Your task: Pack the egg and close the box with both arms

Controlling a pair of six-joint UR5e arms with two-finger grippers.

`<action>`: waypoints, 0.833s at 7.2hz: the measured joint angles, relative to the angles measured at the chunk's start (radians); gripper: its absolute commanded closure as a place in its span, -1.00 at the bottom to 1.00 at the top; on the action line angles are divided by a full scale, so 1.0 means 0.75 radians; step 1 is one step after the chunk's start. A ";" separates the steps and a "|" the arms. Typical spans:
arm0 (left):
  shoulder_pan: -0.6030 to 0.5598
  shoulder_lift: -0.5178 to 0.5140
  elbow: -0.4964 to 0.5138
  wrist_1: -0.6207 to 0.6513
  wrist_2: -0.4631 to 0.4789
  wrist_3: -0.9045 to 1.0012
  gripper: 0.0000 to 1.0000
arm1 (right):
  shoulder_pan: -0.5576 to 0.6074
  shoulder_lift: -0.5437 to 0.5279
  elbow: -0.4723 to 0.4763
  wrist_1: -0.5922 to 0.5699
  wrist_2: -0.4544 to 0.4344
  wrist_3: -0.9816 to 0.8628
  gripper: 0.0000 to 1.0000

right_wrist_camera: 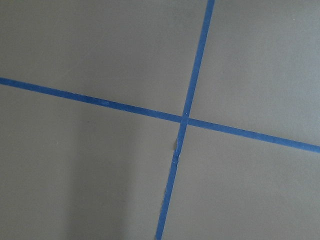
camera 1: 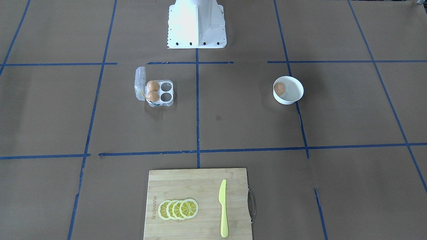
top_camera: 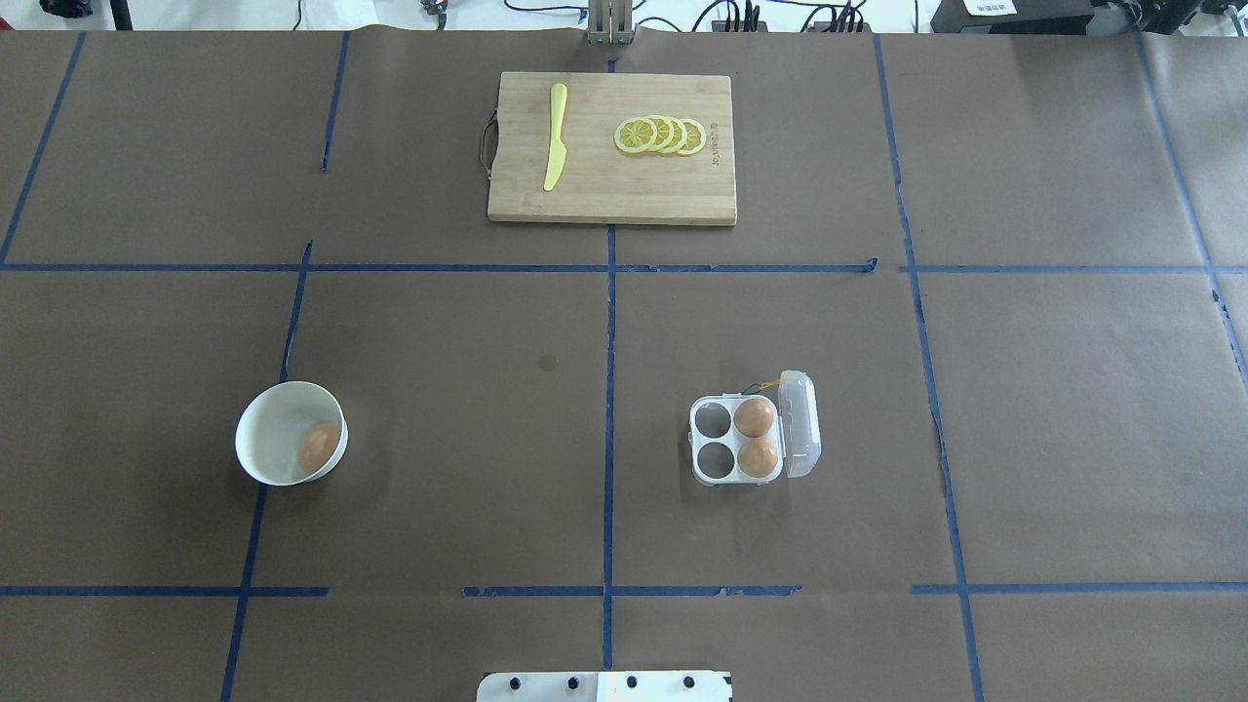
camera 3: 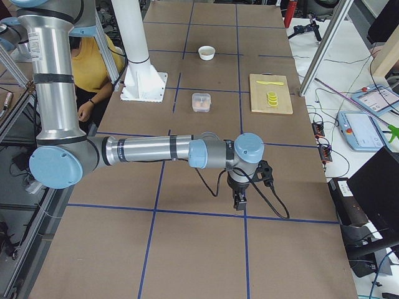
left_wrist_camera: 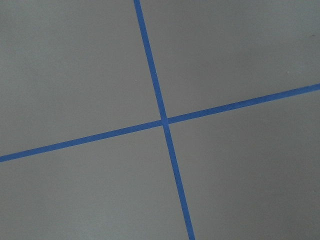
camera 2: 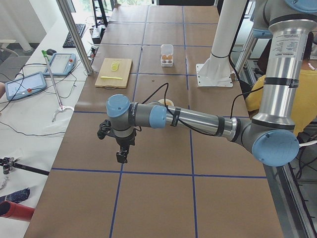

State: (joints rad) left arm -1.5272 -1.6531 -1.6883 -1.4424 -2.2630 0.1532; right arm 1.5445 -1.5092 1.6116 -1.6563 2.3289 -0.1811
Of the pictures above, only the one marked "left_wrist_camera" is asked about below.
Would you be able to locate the blue tape line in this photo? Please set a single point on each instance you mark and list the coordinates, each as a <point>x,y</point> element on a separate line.
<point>157,123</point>

